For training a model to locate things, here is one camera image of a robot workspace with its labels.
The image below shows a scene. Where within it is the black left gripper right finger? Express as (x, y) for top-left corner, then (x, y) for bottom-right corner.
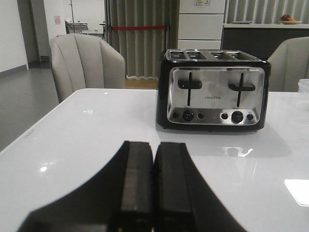
(154, 142), (245, 232)

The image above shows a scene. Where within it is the grey armchair right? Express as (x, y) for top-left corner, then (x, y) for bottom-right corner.
(268, 37), (309, 92)

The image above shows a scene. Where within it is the red barrier tape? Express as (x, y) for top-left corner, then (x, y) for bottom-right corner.
(112, 26), (167, 30)

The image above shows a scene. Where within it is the white refrigerator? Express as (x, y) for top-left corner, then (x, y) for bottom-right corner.
(178, 0), (225, 49)

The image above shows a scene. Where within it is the metal cart in background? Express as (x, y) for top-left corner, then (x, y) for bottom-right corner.
(65, 21), (89, 34)

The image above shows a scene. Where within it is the dark kitchen counter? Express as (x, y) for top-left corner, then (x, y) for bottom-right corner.
(221, 24), (309, 59)

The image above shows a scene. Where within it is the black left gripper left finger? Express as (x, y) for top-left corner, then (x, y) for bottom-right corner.
(18, 141), (153, 232)

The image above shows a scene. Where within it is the clear plastic food container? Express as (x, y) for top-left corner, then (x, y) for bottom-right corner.
(298, 79), (309, 93)

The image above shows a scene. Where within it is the black and chrome toaster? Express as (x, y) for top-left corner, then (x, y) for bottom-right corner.
(156, 49), (271, 131)

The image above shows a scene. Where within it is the grey armchair left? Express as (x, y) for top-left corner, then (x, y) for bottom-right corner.
(50, 33), (125, 102)

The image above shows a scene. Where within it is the fruit plate on counter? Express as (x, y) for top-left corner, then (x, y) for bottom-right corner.
(279, 14), (302, 25)

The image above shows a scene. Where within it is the grey armchair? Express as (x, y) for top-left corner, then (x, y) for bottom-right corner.
(268, 37), (309, 92)
(50, 33), (125, 102)

